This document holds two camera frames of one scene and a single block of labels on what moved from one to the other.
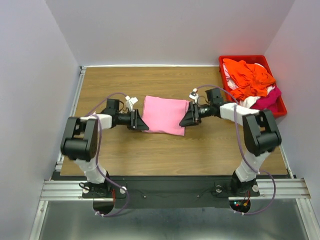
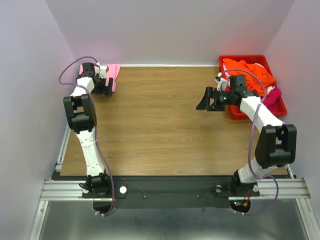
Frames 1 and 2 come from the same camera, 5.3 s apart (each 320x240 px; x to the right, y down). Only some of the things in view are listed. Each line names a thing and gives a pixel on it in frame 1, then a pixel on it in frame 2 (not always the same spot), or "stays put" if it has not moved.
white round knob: x=123 y=190 stays put
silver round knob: x=218 y=188 stays put
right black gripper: x=192 y=116 → x=210 y=92
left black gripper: x=136 y=121 → x=105 y=90
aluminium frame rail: x=73 y=190 stays put
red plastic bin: x=260 y=60 stays put
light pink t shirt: x=164 y=115 → x=113 y=72
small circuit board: x=240 y=205 stays put
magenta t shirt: x=269 y=102 stays put
